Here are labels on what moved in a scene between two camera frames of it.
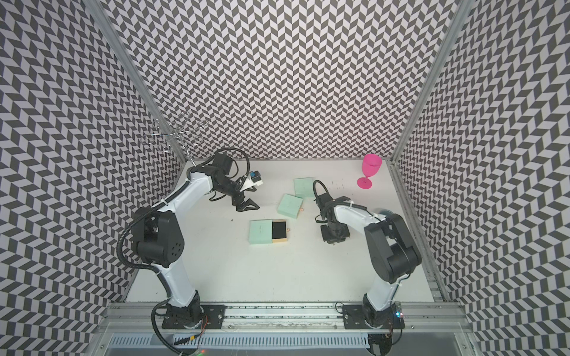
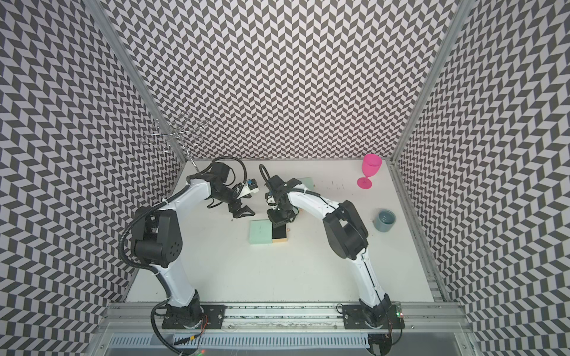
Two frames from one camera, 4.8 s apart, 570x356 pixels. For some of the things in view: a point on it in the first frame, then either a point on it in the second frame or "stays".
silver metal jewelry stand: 183,135 stays
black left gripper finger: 243,205 -> 238,213
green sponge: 303,187 stays
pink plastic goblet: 370,165 stays
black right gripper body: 335,232 -> 282,214
